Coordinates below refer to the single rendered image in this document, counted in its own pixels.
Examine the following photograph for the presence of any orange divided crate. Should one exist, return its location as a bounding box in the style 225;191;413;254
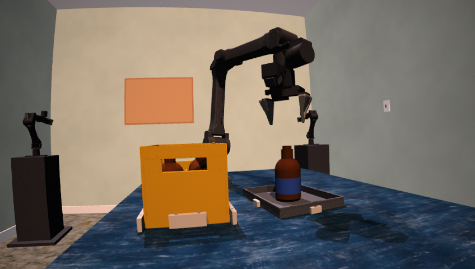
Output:
139;143;230;229

